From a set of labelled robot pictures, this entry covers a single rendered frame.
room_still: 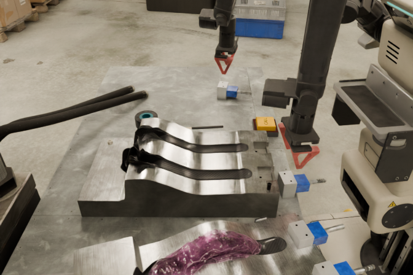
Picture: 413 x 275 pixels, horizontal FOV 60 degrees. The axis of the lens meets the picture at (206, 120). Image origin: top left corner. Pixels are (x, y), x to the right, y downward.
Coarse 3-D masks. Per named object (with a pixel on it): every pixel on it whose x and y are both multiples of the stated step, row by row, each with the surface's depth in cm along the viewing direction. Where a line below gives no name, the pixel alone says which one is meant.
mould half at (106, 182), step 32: (160, 128) 102; (96, 160) 101; (192, 160) 97; (224, 160) 97; (256, 160) 97; (96, 192) 91; (128, 192) 87; (160, 192) 87; (192, 192) 88; (224, 192) 88; (256, 192) 87
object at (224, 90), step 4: (220, 84) 140; (224, 84) 140; (228, 84) 141; (220, 88) 138; (224, 88) 138; (228, 88) 140; (232, 88) 140; (236, 88) 140; (220, 92) 139; (224, 92) 139; (228, 92) 139; (232, 92) 138; (236, 92) 138; (240, 92) 139; (244, 92) 139; (248, 92) 139; (220, 96) 140; (224, 96) 140; (232, 96) 139; (236, 96) 139
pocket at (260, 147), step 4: (256, 144) 104; (260, 144) 104; (264, 144) 104; (268, 144) 104; (256, 148) 105; (260, 148) 105; (264, 148) 105; (268, 148) 104; (256, 152) 104; (260, 152) 104; (264, 152) 104; (268, 152) 102
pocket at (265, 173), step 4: (260, 168) 95; (264, 168) 95; (268, 168) 95; (272, 168) 95; (260, 172) 96; (264, 172) 96; (268, 172) 96; (272, 172) 95; (260, 176) 96; (264, 176) 96; (268, 176) 96; (272, 176) 94
